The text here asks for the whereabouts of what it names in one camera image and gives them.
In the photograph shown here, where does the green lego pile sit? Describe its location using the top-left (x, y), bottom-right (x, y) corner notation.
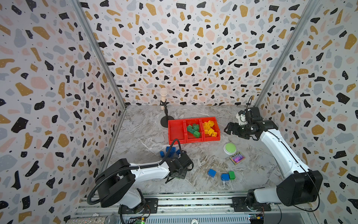
top-left (187, 124), bottom-right (201, 138)

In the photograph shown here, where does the yellow lego pile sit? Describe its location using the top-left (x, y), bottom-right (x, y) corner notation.
top-left (203, 120), bottom-right (218, 137)

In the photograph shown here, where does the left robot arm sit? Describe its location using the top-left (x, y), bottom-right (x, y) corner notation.
top-left (87, 151), bottom-right (194, 210)

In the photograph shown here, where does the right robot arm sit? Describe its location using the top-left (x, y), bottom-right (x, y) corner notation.
top-left (224, 107), bottom-right (323, 210)

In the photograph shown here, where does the blue flat lego plate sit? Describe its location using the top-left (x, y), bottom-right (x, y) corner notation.
top-left (160, 147), bottom-right (181, 158)

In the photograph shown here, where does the middle red bin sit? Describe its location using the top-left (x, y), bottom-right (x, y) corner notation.
top-left (184, 119), bottom-right (203, 143)

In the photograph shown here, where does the red bin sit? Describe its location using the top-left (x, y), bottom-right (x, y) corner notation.
top-left (184, 119), bottom-right (203, 143)
top-left (199, 117), bottom-right (221, 142)
top-left (168, 119), bottom-right (186, 144)

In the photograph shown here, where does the green push button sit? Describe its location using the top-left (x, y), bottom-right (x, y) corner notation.
top-left (223, 143), bottom-right (237, 155)

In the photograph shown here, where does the blue small lego brick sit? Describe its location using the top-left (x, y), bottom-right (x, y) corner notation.
top-left (208, 169), bottom-right (216, 178)

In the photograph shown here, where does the small colourful card box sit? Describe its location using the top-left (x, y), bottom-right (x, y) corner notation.
top-left (229, 152), bottom-right (245, 165)

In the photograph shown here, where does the left red bin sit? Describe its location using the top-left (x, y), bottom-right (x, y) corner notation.
top-left (168, 119), bottom-right (186, 144)

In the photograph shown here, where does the right red bin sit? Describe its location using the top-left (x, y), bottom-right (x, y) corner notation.
top-left (199, 117), bottom-right (221, 142)

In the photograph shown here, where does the blue lego brick right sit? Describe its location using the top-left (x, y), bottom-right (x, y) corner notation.
top-left (221, 174), bottom-right (230, 182)

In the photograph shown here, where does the wooden peg on black stand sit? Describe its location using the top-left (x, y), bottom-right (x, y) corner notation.
top-left (160, 88), bottom-right (174, 128)

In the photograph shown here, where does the green small lego right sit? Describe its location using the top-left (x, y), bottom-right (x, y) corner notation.
top-left (228, 171), bottom-right (236, 180)

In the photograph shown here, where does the black corrugated cable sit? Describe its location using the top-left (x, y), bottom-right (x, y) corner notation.
top-left (86, 138), bottom-right (182, 205)

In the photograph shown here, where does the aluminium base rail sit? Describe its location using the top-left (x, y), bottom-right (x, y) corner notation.
top-left (75, 191), bottom-right (311, 224)

